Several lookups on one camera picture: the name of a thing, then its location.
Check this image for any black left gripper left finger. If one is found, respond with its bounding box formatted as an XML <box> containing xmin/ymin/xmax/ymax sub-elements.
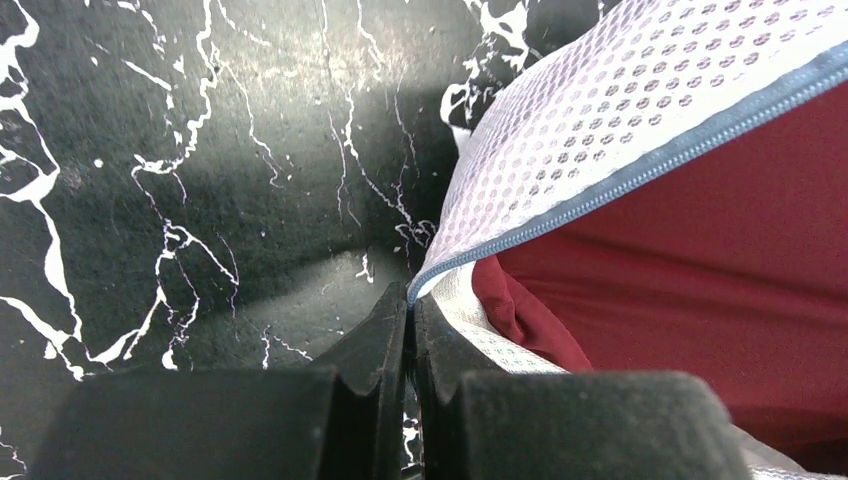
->
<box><xmin>29</xmin><ymin>283</ymin><xmax>407</xmax><ymax>479</ymax></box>

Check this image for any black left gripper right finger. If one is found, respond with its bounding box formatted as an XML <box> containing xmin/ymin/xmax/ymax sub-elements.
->
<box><xmin>412</xmin><ymin>298</ymin><xmax>749</xmax><ymax>479</ymax></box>

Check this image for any maroon bra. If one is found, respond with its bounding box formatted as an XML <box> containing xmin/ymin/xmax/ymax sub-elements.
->
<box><xmin>471</xmin><ymin>85</ymin><xmax>847</xmax><ymax>474</ymax></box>

